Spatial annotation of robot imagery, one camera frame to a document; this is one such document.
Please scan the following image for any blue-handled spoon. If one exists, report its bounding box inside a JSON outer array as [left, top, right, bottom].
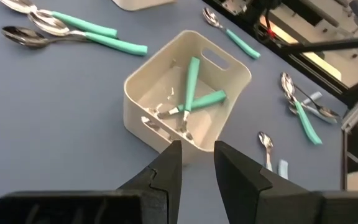
[[293, 83, 342, 120]]

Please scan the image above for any teal handled spoon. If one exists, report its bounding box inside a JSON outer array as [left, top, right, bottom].
[[147, 90, 227, 121], [201, 7, 262, 60], [280, 72, 323, 146], [0, 0, 118, 39], [28, 11, 149, 57], [175, 56, 201, 141]]

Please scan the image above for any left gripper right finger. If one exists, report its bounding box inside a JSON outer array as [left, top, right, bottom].
[[213, 140, 358, 224]]

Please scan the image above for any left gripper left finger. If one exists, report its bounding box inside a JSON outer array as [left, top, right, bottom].
[[0, 139, 183, 224]]

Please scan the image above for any white plastic bin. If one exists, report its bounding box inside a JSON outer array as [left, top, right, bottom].
[[112, 0, 177, 12]]

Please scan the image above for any beige plastic bin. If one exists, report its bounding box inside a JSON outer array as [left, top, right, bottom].
[[122, 29, 252, 163]]

